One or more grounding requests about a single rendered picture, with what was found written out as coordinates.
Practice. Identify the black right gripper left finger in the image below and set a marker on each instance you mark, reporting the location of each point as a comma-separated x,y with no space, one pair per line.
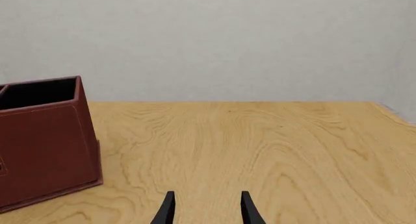
166,210

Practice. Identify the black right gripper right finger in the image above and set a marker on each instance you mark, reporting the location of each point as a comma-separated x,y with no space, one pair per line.
249,210

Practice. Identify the red-brown desk caddy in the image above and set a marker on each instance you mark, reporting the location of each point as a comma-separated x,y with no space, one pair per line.
45,146

